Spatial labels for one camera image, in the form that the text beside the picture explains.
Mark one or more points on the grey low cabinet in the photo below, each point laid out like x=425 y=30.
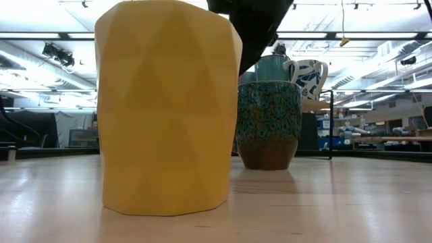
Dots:
x=82 y=138

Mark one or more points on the blue storage bins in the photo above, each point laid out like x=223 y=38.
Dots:
x=324 y=124

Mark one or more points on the white blue patterned mug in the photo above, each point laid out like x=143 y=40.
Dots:
x=310 y=77

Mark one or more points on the grey cloth cover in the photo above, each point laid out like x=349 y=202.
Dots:
x=62 y=121

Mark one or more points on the yellow faceted mug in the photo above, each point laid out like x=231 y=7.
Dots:
x=162 y=118

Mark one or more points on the speckled teal brown mug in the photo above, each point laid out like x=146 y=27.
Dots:
x=270 y=128

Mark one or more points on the black backdrop curtain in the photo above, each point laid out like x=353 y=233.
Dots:
x=33 y=128

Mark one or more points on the wooden workbench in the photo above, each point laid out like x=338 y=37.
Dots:
x=388 y=138

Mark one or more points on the black ceiling spotlight cluster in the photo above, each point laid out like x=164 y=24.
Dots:
x=59 y=55

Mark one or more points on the black ceiling speaker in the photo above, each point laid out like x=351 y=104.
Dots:
x=408 y=60

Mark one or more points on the wooden shelf black legs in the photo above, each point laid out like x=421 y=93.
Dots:
x=315 y=106

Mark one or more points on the black overhead camera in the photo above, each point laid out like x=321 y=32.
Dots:
x=280 y=50

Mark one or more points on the white table edge bracket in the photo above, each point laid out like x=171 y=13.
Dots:
x=11 y=153

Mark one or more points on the black room partition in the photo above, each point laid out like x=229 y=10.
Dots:
x=308 y=131

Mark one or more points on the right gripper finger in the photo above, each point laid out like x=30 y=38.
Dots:
x=251 y=54

